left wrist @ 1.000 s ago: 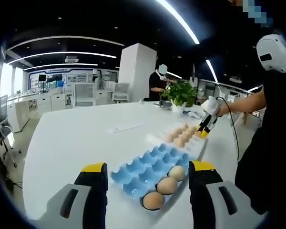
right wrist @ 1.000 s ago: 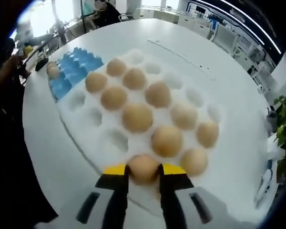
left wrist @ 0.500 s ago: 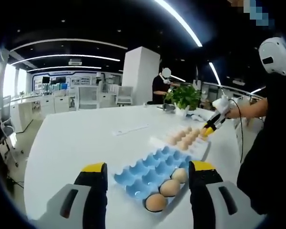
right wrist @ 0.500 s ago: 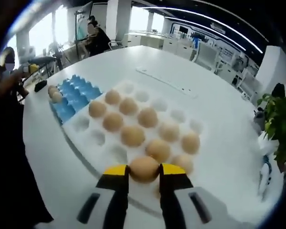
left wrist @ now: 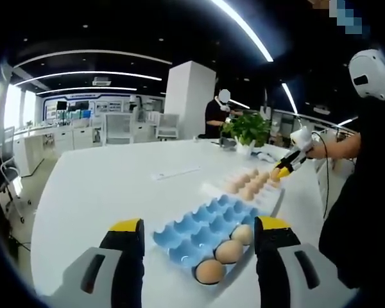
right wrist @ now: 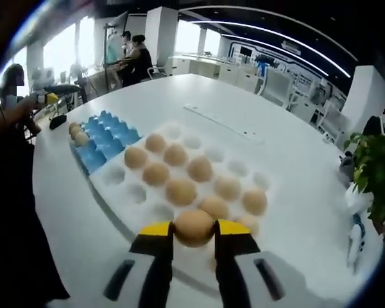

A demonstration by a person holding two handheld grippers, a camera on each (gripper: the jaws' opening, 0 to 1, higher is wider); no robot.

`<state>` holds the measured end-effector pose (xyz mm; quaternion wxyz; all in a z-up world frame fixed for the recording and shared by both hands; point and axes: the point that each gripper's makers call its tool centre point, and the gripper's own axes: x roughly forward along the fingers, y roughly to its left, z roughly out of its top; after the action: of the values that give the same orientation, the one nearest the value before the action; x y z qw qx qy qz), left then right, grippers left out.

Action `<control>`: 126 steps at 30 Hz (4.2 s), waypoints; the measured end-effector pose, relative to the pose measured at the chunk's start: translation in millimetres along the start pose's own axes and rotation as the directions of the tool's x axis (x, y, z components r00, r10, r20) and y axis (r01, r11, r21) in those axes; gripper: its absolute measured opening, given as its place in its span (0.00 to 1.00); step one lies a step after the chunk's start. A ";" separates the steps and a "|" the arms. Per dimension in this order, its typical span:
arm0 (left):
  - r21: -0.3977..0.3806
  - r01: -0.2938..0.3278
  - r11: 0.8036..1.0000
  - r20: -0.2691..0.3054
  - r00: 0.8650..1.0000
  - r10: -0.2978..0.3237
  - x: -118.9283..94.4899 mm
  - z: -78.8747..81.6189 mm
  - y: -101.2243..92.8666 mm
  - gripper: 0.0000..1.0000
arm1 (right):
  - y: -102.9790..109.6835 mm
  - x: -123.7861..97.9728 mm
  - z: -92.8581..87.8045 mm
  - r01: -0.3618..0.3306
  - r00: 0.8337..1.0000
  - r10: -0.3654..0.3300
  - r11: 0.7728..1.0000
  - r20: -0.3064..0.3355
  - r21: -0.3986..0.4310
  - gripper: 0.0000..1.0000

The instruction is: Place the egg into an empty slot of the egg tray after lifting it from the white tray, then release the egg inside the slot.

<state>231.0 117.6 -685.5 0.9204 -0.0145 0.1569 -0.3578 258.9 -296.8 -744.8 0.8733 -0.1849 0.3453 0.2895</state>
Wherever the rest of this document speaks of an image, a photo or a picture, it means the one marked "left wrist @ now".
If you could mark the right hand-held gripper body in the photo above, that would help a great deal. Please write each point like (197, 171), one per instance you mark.
(301, 138)

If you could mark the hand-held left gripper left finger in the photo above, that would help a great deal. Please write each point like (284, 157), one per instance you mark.
(125, 256)

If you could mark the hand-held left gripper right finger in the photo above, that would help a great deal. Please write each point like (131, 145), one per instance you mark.
(272, 256)

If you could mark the single brown egg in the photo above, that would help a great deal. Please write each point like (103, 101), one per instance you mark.
(210, 272)
(274, 176)
(229, 251)
(242, 235)

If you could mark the cluster of brown eggs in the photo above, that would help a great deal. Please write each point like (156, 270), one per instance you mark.
(244, 181)

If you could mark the blue egg tray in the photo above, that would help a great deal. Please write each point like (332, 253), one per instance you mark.
(205, 221)

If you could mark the white foam egg tray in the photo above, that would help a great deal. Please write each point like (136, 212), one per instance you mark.
(266, 197)

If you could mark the person's right hand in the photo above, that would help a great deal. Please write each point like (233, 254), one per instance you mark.
(312, 152)

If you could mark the white blue object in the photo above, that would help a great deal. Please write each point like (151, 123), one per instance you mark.
(264, 157)

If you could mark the short ceiling light strip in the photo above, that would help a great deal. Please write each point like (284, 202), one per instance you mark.
(289, 97)

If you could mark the white plant pot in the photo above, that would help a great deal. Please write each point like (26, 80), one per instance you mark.
(244, 148)

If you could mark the green potted plant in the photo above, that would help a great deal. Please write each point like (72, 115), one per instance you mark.
(250, 128)

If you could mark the dark grey container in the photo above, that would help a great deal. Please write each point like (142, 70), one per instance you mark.
(227, 144)

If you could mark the white table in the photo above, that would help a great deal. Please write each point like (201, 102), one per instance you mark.
(109, 192)

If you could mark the person's dark clothed torso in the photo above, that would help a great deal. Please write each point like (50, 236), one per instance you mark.
(365, 224)

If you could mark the white power socket strip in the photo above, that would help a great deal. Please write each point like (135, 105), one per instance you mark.
(176, 173)

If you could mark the white worn device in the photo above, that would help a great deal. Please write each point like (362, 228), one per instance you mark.
(372, 70)

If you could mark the white square pillar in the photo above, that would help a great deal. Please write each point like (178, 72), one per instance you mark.
(189, 99)

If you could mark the white mesh chair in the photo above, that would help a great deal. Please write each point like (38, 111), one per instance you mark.
(118, 128)
(168, 125)

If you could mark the long ceiling light strip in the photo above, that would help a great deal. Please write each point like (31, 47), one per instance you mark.
(244, 25)

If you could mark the white cabinet row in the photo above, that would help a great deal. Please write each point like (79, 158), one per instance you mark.
(64, 141)

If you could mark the grey office chair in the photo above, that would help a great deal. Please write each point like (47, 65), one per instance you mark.
(8, 147)

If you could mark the black monitor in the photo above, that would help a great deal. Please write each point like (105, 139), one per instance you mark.
(62, 106)

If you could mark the ceiling air conditioner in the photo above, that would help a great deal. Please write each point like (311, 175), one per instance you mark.
(102, 81)

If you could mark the blue trimmed display wall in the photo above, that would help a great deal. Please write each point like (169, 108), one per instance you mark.
(109, 104)

